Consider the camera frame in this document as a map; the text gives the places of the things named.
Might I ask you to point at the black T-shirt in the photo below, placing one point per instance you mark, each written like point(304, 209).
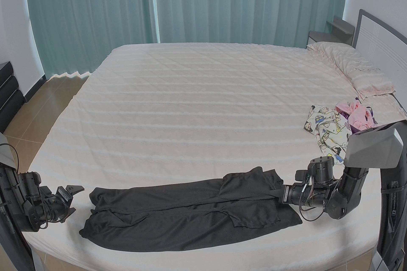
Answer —
point(178, 215)

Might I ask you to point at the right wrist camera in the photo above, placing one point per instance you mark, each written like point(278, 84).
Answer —
point(302, 176)

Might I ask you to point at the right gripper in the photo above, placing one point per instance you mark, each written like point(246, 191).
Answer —
point(302, 195)

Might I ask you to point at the black chest of drawers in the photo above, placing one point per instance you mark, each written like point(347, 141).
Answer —
point(9, 95)

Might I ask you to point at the grey bedside table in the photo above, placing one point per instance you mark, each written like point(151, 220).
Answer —
point(324, 38)

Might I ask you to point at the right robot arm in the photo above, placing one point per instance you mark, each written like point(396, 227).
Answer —
point(375, 149)

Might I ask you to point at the pink garment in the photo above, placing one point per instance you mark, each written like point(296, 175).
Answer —
point(361, 115)

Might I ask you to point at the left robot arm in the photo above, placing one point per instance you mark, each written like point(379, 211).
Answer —
point(12, 200)

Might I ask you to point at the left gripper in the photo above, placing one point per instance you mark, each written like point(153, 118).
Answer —
point(55, 209)

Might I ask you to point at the bed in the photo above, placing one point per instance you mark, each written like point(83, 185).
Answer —
point(197, 88)

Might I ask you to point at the purple garment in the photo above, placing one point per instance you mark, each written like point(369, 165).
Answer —
point(354, 128)

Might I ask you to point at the pale pink pillow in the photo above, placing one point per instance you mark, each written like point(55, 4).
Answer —
point(356, 69)

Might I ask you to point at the white printed garment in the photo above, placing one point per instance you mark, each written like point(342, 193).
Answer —
point(329, 133)

